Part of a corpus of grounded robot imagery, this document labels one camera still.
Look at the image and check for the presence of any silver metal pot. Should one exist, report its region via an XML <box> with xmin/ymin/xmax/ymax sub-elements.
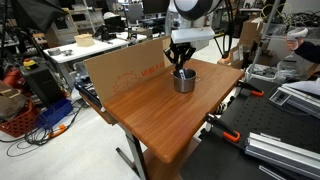
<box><xmin>172</xmin><ymin>68</ymin><xmax>197</xmax><ymax>93</ymax></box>

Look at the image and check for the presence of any red plastic basket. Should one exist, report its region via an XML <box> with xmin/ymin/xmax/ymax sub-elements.
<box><xmin>0</xmin><ymin>100</ymin><xmax>39</xmax><ymax>138</ymax></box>

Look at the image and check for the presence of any white VR controller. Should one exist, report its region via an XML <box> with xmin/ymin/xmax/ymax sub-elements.
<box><xmin>287</xmin><ymin>27</ymin><xmax>308</xmax><ymax>40</ymax></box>

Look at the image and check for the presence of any black orange clamp near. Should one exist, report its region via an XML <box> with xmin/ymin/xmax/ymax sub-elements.
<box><xmin>203</xmin><ymin>113</ymin><xmax>241</xmax><ymax>143</ymax></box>

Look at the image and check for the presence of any person hand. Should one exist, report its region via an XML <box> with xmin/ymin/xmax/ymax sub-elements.
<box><xmin>286</xmin><ymin>38</ymin><xmax>304</xmax><ymax>51</ymax></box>

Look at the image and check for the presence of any black perforated breadboard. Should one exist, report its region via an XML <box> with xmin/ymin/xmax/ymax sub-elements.
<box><xmin>180</xmin><ymin>79</ymin><xmax>320</xmax><ymax>180</ymax></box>

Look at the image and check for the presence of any brown cardboard panel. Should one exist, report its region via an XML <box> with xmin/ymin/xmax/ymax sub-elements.
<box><xmin>84</xmin><ymin>36</ymin><xmax>170</xmax><ymax>102</ymax></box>

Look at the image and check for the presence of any small wooden box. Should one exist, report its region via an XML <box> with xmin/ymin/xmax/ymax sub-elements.
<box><xmin>74</xmin><ymin>34</ymin><xmax>94</xmax><ymax>47</ymax></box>

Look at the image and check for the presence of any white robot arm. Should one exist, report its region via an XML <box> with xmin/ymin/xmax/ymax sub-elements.
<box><xmin>163</xmin><ymin>0</ymin><xmax>222</xmax><ymax>70</ymax></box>

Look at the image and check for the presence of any aluminium extrusion rail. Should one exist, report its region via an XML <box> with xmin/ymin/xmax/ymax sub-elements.
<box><xmin>245</xmin><ymin>132</ymin><xmax>320</xmax><ymax>180</ymax></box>

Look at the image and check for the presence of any black and white marker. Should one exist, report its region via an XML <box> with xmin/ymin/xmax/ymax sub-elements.
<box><xmin>179</xmin><ymin>69</ymin><xmax>186</xmax><ymax>79</ymax></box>

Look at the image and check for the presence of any blue plastic bin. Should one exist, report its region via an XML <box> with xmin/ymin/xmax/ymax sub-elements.
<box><xmin>36</xmin><ymin>99</ymin><xmax>73</xmax><ymax>129</ymax></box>

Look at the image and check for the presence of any white side table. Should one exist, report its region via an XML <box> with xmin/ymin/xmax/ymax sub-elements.
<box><xmin>43</xmin><ymin>31</ymin><xmax>149</xmax><ymax>65</ymax></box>

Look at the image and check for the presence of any black orange clamp far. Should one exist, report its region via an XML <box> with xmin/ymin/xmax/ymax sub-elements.
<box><xmin>236</xmin><ymin>81</ymin><xmax>264</xmax><ymax>97</ymax></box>

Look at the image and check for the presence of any black orange clamp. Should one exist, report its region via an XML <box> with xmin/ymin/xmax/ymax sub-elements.
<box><xmin>203</xmin><ymin>113</ymin><xmax>241</xmax><ymax>143</ymax></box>
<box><xmin>236</xmin><ymin>81</ymin><xmax>264</xmax><ymax>97</ymax></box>

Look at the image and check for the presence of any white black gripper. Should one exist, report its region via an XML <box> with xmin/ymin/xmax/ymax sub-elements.
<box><xmin>163</xmin><ymin>27</ymin><xmax>215</xmax><ymax>70</ymax></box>

